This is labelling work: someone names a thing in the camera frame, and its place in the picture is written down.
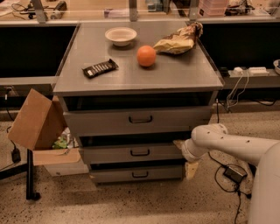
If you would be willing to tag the white power strip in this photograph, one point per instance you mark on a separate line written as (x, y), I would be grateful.
(252, 71)

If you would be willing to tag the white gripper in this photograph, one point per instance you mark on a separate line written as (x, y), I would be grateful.
(185, 151)

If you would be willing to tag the white bowl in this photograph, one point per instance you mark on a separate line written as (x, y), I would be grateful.
(120, 36)

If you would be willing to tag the black snack bar wrapper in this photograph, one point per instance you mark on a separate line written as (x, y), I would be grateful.
(99, 69)

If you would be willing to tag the yellow chip bag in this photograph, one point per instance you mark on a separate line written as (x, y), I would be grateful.
(181, 41)

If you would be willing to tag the orange fruit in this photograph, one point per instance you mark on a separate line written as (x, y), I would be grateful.
(146, 56)

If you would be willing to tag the grey bottom drawer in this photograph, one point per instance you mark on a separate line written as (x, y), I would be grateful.
(147, 173)

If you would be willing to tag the grey drawer cabinet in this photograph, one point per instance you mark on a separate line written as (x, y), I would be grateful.
(186, 80)

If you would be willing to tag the black table leg left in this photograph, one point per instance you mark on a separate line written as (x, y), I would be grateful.
(31, 194)

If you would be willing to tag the green packet in box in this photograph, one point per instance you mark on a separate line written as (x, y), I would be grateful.
(60, 143)

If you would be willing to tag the black power adapter right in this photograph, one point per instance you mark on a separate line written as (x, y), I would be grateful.
(234, 175)

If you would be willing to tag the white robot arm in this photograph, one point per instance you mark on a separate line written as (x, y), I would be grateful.
(263, 153)

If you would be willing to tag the pink plastic bin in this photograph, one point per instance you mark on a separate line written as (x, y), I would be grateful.
(212, 8)

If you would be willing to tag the black power adapter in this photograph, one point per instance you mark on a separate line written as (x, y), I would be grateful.
(234, 175)
(15, 155)

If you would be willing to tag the brown cardboard box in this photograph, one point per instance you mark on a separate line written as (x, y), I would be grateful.
(38, 125)

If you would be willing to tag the grey drawer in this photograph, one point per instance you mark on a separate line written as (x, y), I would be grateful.
(136, 121)
(147, 173)
(131, 153)

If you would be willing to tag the grey top drawer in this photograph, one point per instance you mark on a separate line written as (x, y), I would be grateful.
(136, 121)

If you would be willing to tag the black power adapter left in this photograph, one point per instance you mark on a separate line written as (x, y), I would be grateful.
(15, 155)

